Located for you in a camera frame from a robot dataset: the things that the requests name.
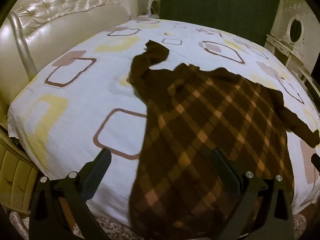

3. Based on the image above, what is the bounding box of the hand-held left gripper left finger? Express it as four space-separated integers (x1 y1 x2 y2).
29 148 115 240

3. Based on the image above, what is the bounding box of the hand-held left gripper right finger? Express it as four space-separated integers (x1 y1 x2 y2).
211 147 293 240

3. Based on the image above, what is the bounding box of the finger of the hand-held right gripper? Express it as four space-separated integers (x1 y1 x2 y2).
311 152 320 174

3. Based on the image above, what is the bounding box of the brown plaid small garment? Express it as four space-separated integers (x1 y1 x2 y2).
127 40 320 240

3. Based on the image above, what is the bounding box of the patterned floor rug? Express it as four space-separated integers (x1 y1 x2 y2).
9 211 307 240

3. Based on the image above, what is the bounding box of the yellow padded nightstand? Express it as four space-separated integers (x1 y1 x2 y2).
0 130 38 212

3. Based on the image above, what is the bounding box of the white patterned bed sheet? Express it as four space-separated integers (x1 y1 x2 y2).
7 17 320 220

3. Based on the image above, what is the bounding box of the white dresser with oval mirror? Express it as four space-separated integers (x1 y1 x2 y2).
265 15 320 100

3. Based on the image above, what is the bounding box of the cream tufted leather headboard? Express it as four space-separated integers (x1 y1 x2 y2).
0 0 139 120

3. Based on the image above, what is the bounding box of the dark green curtain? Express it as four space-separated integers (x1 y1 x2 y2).
159 0 283 47

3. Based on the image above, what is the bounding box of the dark bedside object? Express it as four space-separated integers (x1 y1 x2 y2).
146 0 159 15

